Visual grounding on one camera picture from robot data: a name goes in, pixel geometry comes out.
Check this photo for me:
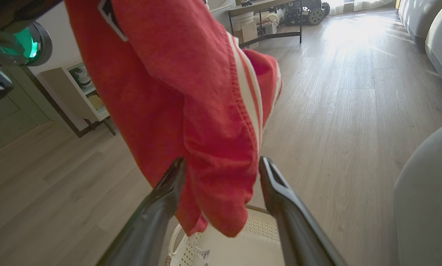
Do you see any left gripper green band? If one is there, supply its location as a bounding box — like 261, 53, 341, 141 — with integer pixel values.
0, 0, 63, 104

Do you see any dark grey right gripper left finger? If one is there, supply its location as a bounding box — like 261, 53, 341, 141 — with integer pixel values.
97, 157, 187, 266

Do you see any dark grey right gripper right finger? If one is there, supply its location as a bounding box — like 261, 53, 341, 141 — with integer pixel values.
259, 156, 349, 266

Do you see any red sports jersey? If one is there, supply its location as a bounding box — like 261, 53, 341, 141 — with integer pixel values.
65, 0, 283, 238

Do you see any white laundry basket brown rim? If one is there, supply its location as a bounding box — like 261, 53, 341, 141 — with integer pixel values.
165, 205, 286, 266

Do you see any white pot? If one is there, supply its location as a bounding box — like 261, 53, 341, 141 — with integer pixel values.
71, 66, 93, 88

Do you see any white open shelf cabinet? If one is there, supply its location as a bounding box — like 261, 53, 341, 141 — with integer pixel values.
40, 61, 117, 138

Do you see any green panelled door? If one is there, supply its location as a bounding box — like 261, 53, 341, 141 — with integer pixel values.
0, 66, 57, 159

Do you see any yellow plate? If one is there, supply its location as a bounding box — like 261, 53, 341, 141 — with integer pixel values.
88, 94, 103, 110

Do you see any grey fabric sofa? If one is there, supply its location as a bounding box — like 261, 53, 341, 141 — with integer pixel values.
393, 119, 442, 266

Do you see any cardboard box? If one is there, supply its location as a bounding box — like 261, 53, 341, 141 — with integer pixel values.
234, 20, 259, 45

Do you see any black wheeled robot vehicle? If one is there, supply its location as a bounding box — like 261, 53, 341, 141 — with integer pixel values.
284, 0, 331, 26

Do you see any white curtain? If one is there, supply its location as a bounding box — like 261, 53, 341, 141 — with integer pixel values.
324, 0, 396, 15

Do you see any light grey sofa module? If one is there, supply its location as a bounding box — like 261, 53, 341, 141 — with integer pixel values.
398, 0, 442, 104

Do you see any black frame table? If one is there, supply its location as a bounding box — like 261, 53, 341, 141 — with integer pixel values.
227, 0, 303, 48

